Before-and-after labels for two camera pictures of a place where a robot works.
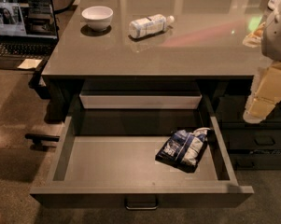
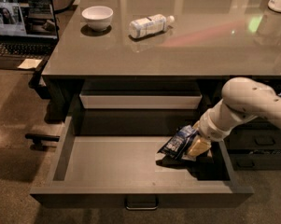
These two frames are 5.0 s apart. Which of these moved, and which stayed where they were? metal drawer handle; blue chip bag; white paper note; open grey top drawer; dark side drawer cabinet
Moved: blue chip bag
Stayed: open grey top drawer; metal drawer handle; white paper note; dark side drawer cabinet
